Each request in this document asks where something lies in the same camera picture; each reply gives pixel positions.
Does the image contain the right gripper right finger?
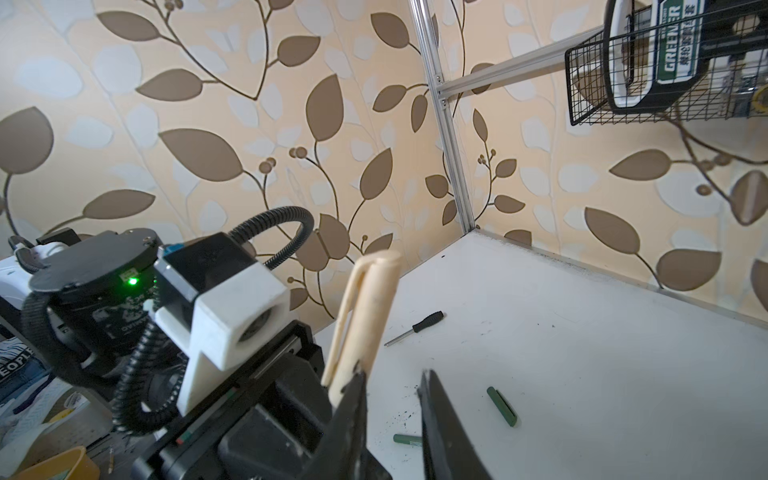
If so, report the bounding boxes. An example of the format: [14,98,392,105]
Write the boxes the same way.
[418,370,491,480]

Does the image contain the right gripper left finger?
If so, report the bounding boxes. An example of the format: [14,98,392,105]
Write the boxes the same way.
[300,371,368,479]

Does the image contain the green pen cap left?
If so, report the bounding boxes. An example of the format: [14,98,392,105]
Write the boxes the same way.
[486,386,518,428]

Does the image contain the green pen left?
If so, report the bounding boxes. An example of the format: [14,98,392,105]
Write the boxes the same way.
[393,434,423,447]

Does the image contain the aluminium frame rails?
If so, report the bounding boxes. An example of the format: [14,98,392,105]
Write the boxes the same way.
[408,0,602,234]

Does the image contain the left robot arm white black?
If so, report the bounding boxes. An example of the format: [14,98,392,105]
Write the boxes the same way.
[13,206,400,479]

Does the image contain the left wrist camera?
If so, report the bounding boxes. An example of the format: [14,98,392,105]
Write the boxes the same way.
[151,233,290,415]

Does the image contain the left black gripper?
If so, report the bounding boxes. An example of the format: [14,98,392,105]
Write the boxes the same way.
[131,321,391,479]

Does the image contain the black handled screwdriver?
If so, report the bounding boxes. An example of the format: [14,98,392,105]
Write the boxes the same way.
[384,311,445,347]

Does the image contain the black wire basket back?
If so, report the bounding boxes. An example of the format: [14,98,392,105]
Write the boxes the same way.
[565,0,767,126]

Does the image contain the black bit set case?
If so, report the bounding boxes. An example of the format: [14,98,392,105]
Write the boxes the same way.
[601,1,767,115]

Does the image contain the tan pen cap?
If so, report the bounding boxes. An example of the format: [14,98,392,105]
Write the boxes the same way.
[321,250,403,408]

